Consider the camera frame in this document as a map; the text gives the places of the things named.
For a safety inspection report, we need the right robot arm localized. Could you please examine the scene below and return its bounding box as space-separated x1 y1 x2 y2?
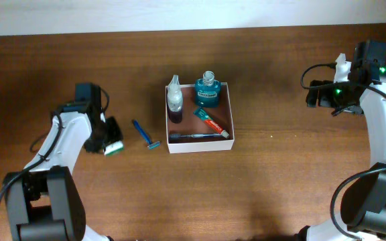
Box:
294 40 386 240

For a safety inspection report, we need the blue disposable razor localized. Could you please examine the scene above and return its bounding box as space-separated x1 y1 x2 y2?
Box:
132 120 160 150

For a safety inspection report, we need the blue white toothbrush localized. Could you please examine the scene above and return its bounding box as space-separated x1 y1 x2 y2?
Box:
169 133 222 140

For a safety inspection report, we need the pink cardboard box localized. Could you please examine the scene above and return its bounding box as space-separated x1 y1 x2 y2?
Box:
166 82 235 154

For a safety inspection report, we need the Colgate toothpaste tube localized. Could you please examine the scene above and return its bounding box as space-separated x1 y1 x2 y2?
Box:
194 107 230 139

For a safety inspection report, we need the green white soap bar pack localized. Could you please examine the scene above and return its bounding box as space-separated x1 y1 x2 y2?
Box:
104 141 124 156

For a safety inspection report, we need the blue Listerine mouthwash bottle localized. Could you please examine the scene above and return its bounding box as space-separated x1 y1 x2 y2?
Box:
195 70 221 108

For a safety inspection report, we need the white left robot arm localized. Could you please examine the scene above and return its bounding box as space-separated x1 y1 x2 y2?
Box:
0 83 124 241

